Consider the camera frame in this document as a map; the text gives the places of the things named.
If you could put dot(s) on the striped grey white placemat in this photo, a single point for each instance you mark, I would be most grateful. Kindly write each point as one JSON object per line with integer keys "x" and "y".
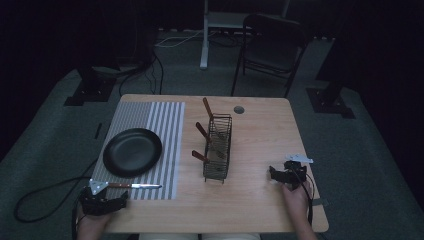
{"x": 166, "y": 133}

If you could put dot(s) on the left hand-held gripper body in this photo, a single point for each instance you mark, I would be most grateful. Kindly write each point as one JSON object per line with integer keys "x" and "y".
{"x": 95, "y": 201}

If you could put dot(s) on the person's left hand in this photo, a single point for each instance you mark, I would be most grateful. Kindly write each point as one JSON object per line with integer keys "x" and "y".
{"x": 93, "y": 224}

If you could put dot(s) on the black folding chair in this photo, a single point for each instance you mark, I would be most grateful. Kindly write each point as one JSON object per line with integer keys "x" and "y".
{"x": 270, "y": 43}

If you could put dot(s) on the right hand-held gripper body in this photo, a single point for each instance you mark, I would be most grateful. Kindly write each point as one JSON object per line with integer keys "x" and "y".
{"x": 293, "y": 175}

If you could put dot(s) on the black stand base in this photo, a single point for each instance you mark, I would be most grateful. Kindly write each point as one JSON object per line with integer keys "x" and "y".
{"x": 90, "y": 90}
{"x": 328, "y": 101}

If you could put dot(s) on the black round plate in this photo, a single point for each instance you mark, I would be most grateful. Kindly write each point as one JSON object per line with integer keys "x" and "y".
{"x": 132, "y": 152}

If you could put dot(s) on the small black floor strip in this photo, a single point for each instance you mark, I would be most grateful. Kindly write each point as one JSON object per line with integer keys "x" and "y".
{"x": 98, "y": 130}

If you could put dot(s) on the person's legs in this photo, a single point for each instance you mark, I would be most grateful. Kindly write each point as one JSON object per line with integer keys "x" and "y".
{"x": 200, "y": 236}

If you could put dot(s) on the white desk frame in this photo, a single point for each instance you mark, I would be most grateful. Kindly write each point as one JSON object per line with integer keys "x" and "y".
{"x": 205, "y": 40}

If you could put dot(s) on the person's right hand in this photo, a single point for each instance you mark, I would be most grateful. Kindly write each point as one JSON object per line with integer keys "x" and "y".
{"x": 296, "y": 201}

